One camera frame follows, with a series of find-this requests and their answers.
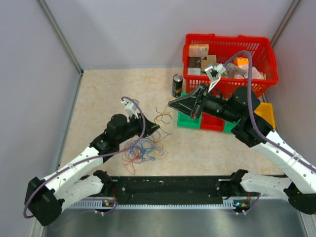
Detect blue orange wires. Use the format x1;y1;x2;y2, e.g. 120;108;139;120
121;130;172;176

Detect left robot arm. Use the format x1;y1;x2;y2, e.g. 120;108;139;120
23;96;160;227

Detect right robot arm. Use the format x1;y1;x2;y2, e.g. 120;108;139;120
167;83;316;215

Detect left green bin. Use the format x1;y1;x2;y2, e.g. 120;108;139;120
177;92;202;130

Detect green bin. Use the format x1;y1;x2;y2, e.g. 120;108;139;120
177;92;202;130
223;120;240;133

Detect dark drink can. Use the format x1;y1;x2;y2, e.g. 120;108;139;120
172;74;183;98

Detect red bin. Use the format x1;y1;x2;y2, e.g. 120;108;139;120
200;113;225;132

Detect brown cardboard box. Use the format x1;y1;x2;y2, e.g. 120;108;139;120
201;55;217;72

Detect red plastic basket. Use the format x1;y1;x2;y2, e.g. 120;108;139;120
182;34;279;98

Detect clear plastic bags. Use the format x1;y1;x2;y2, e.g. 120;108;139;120
222;63;265;79

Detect orange box in basket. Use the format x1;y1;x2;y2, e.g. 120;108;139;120
188;44;209;57

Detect right green bin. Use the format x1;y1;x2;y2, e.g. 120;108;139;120
223;120;240;133

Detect orange packet in basket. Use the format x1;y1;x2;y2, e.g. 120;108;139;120
233;57;249;71

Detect yellow bin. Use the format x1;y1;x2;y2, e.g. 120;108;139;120
252;102;276;129

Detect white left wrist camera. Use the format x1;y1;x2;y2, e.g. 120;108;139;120
121;97;140;119

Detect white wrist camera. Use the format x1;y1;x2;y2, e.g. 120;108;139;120
121;97;140;119
204;64;226;92

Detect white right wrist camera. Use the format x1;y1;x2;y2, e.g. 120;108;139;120
204;64;226;92

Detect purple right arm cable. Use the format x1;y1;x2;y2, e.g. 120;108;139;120
222;50;316;215

